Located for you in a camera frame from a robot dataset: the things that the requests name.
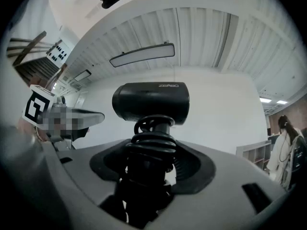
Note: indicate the small oblong ceiling light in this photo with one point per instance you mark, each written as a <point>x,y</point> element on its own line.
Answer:
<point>82,75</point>

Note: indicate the wooden staircase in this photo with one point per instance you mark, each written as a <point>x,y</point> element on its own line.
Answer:
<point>33,66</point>

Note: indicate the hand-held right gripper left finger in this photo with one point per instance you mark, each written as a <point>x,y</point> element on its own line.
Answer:
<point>76,176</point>

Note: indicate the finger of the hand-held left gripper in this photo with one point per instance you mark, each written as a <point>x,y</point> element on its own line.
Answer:
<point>93,116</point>

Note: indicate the square ceiling light panel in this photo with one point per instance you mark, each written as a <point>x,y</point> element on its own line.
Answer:
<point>265,100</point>
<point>281,102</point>

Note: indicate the person's left forearm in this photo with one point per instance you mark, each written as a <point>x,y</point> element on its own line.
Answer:
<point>26,129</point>

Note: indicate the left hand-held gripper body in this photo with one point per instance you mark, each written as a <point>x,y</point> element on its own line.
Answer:
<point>36,104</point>

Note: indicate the white panel with black ovals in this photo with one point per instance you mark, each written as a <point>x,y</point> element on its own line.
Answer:
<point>57,53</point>

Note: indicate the grey wooden shelf unit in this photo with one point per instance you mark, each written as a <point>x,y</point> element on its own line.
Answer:
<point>254,153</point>

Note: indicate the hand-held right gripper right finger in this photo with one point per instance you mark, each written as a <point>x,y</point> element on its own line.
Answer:
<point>227,176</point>

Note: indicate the long oblong ceiling light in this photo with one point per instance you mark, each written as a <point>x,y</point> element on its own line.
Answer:
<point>141,54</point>

